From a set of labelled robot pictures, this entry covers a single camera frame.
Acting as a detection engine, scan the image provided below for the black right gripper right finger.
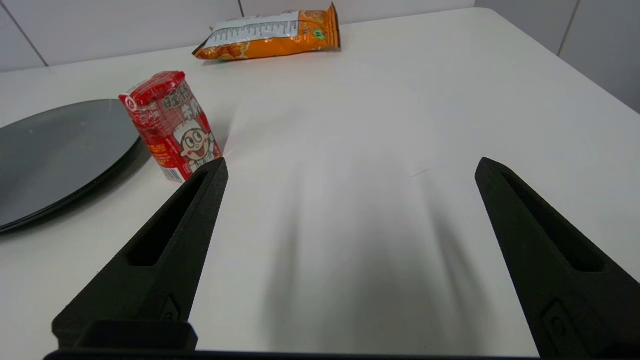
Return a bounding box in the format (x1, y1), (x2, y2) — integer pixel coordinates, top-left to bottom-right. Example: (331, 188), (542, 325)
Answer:
(475, 157), (640, 358)

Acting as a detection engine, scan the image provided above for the orange snack bag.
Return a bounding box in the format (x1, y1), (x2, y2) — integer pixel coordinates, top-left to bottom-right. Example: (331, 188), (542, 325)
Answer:
(192, 2), (342, 62)

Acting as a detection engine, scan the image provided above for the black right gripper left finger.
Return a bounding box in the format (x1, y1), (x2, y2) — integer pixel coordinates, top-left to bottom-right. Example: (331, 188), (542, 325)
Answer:
(51, 157), (229, 351)

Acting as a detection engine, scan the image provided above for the dark grey round plate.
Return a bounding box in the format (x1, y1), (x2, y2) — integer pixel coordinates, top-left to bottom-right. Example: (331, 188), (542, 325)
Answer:
(0, 99), (143, 234)

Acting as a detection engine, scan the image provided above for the red milk carton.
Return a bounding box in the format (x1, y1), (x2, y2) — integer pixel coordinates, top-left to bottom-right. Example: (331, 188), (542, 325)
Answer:
(118, 71), (223, 183)

